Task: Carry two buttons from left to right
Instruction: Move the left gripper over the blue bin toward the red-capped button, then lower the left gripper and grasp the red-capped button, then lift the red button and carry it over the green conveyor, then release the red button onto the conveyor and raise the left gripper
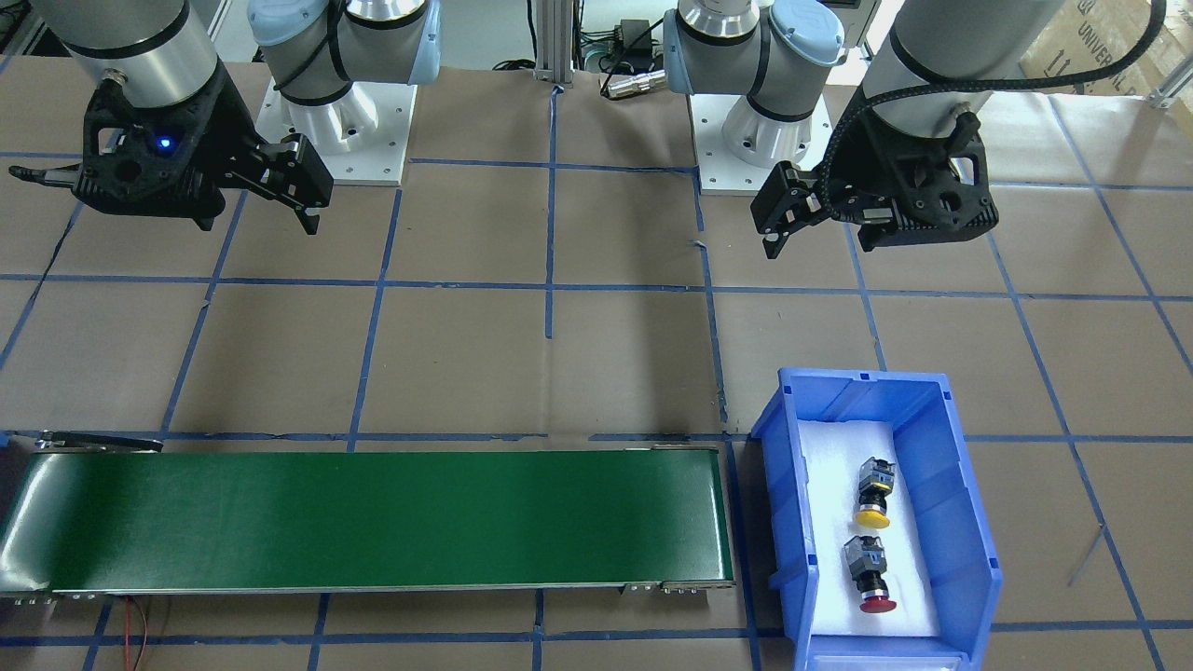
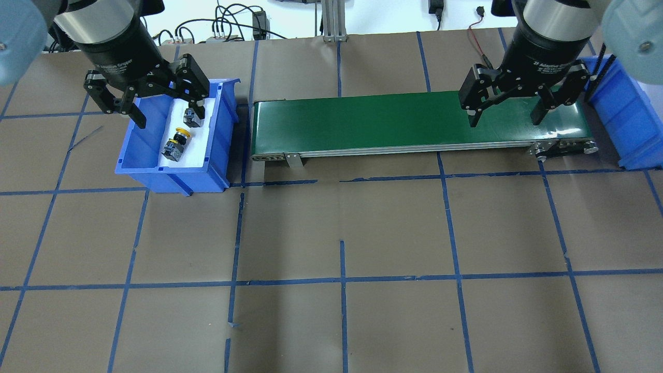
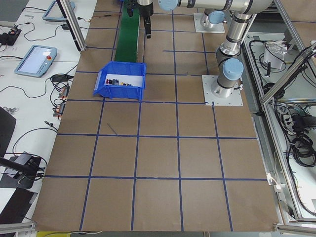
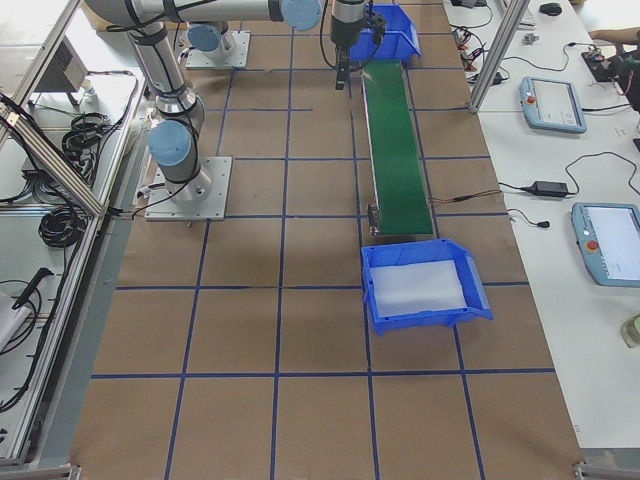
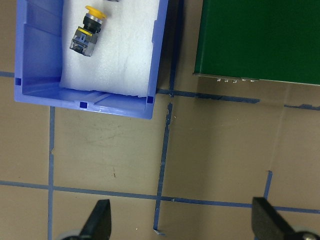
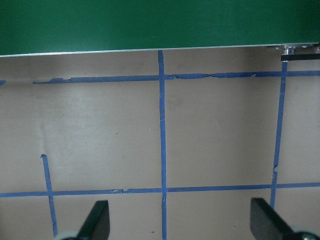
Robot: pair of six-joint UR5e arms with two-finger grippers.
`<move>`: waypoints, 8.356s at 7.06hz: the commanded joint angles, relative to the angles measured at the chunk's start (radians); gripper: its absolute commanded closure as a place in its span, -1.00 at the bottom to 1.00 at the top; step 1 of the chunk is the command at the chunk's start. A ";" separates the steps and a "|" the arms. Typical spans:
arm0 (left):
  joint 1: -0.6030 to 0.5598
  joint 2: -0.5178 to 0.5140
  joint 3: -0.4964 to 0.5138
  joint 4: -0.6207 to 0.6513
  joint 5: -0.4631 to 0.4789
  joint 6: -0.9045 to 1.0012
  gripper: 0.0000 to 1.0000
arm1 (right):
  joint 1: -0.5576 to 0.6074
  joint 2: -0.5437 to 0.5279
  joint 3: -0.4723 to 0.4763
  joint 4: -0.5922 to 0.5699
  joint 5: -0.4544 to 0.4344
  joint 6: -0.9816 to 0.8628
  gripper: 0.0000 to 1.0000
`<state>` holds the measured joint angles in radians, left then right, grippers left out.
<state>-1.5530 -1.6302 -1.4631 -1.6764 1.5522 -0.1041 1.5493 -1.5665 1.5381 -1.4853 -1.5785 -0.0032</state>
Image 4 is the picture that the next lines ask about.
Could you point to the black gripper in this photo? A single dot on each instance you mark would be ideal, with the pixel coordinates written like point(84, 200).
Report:
point(341, 36)

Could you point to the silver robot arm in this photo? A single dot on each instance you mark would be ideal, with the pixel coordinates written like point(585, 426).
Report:
point(173, 142)
point(213, 39)

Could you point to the far blue plastic bin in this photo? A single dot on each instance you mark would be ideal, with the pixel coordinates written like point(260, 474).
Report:
point(399, 42)

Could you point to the blue plastic bin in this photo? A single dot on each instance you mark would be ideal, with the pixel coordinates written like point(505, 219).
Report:
point(420, 252)
point(399, 42)

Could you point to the green conveyor belt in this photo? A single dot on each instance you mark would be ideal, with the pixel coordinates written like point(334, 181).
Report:
point(400, 206)

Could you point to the far teach pendant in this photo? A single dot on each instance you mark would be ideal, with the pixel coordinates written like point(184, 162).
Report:
point(551, 105)

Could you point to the teach pendant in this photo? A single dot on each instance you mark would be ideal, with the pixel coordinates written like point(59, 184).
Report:
point(551, 105)
point(607, 236)

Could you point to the black computer mouse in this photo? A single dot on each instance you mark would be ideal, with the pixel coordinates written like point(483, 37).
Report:
point(550, 9)

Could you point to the white foam pad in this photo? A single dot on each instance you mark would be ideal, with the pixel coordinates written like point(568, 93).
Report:
point(418, 287)

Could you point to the near blue plastic bin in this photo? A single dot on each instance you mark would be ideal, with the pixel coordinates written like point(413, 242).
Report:
point(420, 252)

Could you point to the black power adapter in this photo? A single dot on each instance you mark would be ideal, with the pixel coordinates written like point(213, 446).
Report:
point(549, 189)

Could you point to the near teach pendant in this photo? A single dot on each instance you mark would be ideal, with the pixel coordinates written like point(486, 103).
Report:
point(607, 236)

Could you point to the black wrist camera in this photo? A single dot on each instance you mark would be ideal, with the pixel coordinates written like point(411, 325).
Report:
point(376, 23)

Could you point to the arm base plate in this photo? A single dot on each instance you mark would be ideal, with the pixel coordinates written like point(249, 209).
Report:
point(196, 60)
point(205, 197)

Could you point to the aluminium frame post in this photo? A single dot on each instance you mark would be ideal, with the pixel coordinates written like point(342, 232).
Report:
point(497, 51)

